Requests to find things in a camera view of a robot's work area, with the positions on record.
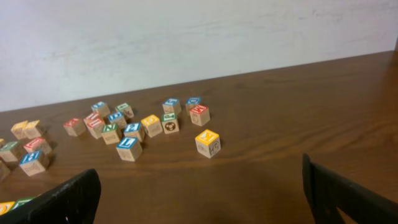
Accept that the red U letter block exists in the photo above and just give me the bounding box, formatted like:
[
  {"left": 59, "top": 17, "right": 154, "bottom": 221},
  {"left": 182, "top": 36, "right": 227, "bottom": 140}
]
[{"left": 24, "top": 137, "right": 52, "bottom": 155}]

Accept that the green 4 number block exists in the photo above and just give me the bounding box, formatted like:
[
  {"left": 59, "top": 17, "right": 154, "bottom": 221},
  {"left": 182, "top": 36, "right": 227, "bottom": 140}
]
[{"left": 115, "top": 103, "right": 134, "bottom": 118}]

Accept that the blue 2 number block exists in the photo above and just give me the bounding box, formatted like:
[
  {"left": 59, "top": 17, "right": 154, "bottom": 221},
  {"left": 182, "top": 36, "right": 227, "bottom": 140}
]
[{"left": 123, "top": 122, "right": 146, "bottom": 142}]

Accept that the yellow block far right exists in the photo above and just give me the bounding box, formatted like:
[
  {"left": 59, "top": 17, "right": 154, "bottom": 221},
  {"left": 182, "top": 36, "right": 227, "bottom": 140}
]
[{"left": 195, "top": 129, "right": 221, "bottom": 159}]

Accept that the blue D block centre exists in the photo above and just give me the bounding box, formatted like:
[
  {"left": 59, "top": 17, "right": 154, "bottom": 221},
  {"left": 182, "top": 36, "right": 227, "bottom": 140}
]
[{"left": 108, "top": 111, "right": 127, "bottom": 129}]

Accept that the red i block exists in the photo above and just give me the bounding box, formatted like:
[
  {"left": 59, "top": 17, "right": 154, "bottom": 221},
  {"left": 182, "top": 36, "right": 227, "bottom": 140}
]
[
  {"left": 83, "top": 112, "right": 103, "bottom": 124},
  {"left": 87, "top": 118, "right": 105, "bottom": 139}
]

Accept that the yellow block top left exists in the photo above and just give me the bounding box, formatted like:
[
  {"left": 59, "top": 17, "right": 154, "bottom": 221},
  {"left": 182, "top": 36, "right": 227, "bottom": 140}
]
[{"left": 11, "top": 120, "right": 28, "bottom": 140}]

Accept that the green N letter block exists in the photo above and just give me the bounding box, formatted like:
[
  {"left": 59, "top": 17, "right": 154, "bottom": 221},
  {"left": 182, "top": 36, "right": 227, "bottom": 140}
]
[{"left": 101, "top": 123, "right": 122, "bottom": 144}]

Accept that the green Z letter block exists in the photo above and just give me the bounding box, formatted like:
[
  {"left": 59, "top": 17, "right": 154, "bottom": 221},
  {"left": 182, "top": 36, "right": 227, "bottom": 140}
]
[{"left": 1, "top": 141, "right": 27, "bottom": 162}]

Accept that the blue D block right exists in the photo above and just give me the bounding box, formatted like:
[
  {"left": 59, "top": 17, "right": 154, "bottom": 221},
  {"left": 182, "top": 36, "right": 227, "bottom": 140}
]
[{"left": 185, "top": 96, "right": 201, "bottom": 115}]

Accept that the blue l block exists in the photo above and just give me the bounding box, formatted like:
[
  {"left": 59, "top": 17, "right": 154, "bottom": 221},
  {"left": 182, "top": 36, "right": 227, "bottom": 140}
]
[
  {"left": 91, "top": 101, "right": 111, "bottom": 118},
  {"left": 116, "top": 137, "right": 143, "bottom": 162}
]

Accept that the red I block lower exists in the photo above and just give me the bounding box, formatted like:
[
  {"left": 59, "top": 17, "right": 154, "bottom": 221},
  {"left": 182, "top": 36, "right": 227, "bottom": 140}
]
[{"left": 87, "top": 118, "right": 105, "bottom": 139}]

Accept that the red M letter block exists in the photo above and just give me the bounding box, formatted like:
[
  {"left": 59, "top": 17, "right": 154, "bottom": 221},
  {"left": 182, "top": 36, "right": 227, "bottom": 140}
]
[{"left": 190, "top": 105, "right": 210, "bottom": 126}]

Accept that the blue L block top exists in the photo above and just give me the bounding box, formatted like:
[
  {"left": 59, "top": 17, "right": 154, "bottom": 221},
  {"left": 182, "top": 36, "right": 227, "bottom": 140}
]
[{"left": 91, "top": 101, "right": 111, "bottom": 118}]

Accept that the blue S letter block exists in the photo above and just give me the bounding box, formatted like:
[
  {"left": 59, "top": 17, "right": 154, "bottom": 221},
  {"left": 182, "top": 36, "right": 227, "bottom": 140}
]
[{"left": 162, "top": 98, "right": 182, "bottom": 114}]

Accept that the blue L block lower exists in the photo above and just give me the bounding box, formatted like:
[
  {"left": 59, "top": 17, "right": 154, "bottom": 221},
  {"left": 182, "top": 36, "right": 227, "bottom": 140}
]
[{"left": 116, "top": 137, "right": 143, "bottom": 162}]

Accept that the yellow block beside gripper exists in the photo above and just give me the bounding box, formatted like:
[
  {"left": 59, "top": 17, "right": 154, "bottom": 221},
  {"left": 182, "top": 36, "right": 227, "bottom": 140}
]
[{"left": 0, "top": 139, "right": 6, "bottom": 147}]

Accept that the green J letter block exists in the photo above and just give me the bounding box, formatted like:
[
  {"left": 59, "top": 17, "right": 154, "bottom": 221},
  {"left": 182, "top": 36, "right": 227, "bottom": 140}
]
[{"left": 161, "top": 113, "right": 179, "bottom": 134}]

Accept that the green B letter block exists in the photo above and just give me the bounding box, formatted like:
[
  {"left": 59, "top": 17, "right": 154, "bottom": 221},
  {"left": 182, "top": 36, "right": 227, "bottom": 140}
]
[{"left": 11, "top": 197, "right": 35, "bottom": 210}]

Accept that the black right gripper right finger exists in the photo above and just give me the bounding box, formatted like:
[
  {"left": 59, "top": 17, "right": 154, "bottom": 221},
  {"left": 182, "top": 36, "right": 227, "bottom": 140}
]
[{"left": 302, "top": 154, "right": 397, "bottom": 223}]

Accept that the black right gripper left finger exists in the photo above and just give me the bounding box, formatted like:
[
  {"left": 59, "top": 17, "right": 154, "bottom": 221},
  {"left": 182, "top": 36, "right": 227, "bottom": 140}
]
[{"left": 1, "top": 169, "right": 101, "bottom": 224}]

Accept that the red I block upper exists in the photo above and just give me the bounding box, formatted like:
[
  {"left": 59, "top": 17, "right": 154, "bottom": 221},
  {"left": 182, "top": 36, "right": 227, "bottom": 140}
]
[{"left": 83, "top": 112, "right": 103, "bottom": 124}]

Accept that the blue d block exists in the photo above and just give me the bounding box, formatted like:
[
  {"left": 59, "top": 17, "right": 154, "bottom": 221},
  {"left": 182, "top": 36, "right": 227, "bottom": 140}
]
[
  {"left": 108, "top": 111, "right": 127, "bottom": 129},
  {"left": 185, "top": 96, "right": 201, "bottom": 115}
]

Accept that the red E letter block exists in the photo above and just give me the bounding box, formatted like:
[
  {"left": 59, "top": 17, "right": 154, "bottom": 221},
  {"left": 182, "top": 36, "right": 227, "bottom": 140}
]
[{"left": 63, "top": 118, "right": 86, "bottom": 137}]

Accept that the yellow S letter block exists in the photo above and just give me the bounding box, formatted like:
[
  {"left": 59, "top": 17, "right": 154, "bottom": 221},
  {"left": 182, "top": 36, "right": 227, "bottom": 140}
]
[{"left": 22, "top": 120, "right": 44, "bottom": 139}]

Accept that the blue H letter block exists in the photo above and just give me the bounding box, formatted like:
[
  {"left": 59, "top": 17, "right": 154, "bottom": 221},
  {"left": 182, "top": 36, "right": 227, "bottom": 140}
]
[{"left": 19, "top": 150, "right": 49, "bottom": 177}]

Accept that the yellow block near B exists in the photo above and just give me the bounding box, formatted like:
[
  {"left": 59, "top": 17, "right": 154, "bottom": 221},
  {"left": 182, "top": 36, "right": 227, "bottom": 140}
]
[{"left": 141, "top": 114, "right": 163, "bottom": 138}]

